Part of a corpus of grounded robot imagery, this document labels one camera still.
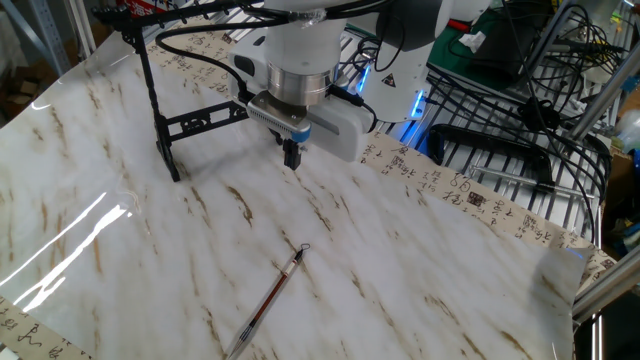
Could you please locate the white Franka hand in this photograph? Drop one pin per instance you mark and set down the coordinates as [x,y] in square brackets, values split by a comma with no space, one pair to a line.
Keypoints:
[345,132]

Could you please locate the brown calligraphy brush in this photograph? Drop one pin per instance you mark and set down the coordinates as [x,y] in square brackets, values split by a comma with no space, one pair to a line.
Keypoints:
[270,297]

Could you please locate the black ornate pen rack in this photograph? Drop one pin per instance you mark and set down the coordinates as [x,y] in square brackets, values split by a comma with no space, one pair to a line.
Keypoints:
[150,90]

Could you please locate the red marker pen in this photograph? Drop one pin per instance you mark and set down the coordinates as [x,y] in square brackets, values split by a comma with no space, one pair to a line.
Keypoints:
[459,25]

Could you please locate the glossy marble pattern mat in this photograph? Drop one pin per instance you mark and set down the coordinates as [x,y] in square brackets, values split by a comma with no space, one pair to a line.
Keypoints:
[350,250]

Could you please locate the beige calligraphy print paper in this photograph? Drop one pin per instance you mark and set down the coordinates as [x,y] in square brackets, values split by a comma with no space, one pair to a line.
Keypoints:
[450,187]

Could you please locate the green mat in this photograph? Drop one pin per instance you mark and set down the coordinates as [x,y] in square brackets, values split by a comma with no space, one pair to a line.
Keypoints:
[445,55]

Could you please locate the red white printed box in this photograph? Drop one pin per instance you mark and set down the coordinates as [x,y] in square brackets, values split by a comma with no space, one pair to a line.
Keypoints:
[145,6]

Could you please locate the crumpled white paper scrap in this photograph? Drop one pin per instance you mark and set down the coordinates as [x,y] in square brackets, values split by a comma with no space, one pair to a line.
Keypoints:
[472,41]

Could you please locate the black electronics box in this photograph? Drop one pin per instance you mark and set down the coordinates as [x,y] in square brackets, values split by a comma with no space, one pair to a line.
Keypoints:
[500,55]

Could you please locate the silver metal rod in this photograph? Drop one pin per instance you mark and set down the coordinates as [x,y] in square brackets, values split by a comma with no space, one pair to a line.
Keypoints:
[525,181]

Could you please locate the black power adapter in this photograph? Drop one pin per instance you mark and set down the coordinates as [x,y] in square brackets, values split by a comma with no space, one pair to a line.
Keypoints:
[537,115]

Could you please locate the grey perforated shelf upright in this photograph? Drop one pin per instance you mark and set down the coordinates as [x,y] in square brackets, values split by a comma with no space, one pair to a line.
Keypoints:
[45,30]

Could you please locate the stacked cardboard boxes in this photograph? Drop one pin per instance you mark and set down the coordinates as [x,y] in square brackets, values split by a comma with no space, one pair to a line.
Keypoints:
[22,90]

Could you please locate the slanted aluminium profile bar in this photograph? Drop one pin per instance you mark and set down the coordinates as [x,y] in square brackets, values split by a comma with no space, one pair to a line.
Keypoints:
[600,102]

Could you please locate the clear plastic bag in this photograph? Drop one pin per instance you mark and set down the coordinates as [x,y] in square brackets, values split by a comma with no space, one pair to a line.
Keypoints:
[629,131]

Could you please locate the thick aluminium profile beam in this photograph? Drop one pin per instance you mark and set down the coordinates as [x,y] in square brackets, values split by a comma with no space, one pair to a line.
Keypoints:
[610,287]

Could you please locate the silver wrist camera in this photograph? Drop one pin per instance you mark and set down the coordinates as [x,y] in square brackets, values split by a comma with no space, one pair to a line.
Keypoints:
[275,117]

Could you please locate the white metal post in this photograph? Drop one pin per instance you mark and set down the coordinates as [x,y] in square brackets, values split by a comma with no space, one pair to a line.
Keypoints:
[82,25]

